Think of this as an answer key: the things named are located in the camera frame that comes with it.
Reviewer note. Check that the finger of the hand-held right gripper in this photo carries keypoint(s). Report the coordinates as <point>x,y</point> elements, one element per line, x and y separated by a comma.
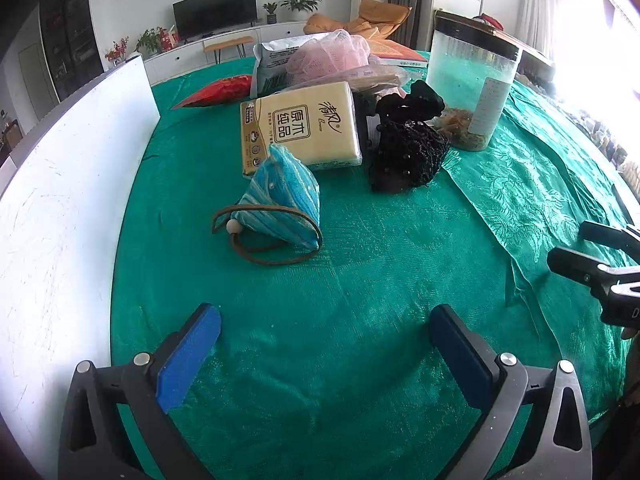
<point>605,234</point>
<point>575,262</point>

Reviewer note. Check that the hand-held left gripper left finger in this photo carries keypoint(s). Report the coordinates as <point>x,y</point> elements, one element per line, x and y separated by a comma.
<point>187,355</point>

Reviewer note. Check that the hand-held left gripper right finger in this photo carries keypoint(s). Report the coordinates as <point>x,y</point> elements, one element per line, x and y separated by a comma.
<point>460,355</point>

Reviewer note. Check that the black mesh cloth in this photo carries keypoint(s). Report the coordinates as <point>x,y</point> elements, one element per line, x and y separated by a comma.
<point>407,155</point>

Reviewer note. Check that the black scrunchie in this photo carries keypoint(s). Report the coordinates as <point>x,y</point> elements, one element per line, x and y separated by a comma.
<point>410,102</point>

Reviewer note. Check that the yellow tissue pack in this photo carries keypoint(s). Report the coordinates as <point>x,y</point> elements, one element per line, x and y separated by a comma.
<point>305,125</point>

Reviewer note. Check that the clear packet of chopsticks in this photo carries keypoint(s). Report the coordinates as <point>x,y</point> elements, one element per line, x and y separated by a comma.
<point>380,80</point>

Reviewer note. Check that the pink mesh bath sponge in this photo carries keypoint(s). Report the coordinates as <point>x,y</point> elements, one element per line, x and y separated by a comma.
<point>325,57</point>

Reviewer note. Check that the person's right hand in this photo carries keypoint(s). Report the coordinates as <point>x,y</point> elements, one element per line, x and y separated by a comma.
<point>631,333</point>

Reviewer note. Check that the pile of household clutter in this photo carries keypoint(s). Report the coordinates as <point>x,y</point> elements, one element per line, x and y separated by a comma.
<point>610,140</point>

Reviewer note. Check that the green patterned tablecloth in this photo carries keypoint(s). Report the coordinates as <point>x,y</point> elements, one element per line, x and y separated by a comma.
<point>350,270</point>

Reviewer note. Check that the white board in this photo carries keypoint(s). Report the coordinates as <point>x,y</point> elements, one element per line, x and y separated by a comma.
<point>60,210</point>

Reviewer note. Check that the clear jar with black lid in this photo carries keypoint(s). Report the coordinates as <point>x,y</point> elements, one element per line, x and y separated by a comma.
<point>460,70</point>

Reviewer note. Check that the white sheer curtain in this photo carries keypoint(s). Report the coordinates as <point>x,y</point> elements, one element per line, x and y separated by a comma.
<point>550,0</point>

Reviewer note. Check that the red cloth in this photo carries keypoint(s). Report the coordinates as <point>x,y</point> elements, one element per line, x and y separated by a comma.
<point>490,21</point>

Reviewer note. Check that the red snack packet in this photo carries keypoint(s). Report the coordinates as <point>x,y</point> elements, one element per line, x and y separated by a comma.
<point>220,91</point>

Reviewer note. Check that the orange book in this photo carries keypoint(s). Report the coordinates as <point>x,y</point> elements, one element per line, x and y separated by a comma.
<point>395,55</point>

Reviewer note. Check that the white green plastic bag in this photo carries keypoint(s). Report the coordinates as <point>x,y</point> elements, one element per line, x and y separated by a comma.
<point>270,70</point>

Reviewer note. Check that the white television cabinet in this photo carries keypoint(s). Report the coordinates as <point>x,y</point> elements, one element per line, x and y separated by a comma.
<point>185,57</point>

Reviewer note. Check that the red flower arrangement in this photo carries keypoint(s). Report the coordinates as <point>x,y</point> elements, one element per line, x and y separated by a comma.
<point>117,50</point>

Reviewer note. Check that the orange lounge chair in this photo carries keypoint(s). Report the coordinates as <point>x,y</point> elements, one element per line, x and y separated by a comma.
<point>380,15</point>

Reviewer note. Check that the wooden bench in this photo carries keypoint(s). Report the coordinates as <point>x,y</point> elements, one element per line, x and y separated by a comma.
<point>227,42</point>

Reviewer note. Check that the leafy plant on cabinet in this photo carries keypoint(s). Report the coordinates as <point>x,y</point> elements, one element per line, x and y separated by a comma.
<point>150,40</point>

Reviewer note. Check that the dark display cabinet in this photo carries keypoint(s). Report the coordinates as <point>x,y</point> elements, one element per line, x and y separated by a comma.
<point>70,35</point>

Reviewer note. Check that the black television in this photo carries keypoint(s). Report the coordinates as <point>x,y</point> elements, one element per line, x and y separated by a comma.
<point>215,10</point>

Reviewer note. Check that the small green potted plant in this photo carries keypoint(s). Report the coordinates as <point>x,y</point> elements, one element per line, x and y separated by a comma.
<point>271,10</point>

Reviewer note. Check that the large green potted plant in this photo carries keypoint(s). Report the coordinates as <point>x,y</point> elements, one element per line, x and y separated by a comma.
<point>300,2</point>

